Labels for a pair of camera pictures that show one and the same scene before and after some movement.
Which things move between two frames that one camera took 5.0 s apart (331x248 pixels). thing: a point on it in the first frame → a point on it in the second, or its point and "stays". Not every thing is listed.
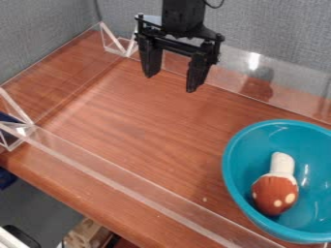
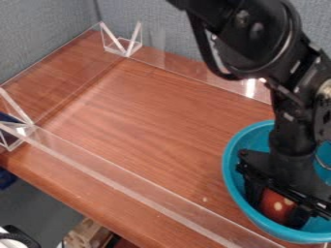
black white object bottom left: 15,238 stays
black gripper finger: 151,55 → 300,216
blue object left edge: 9,181 stays
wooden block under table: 89,234 stays
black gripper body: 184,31 → 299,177
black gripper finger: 199,66 → 255,187
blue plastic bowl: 245,160 stays
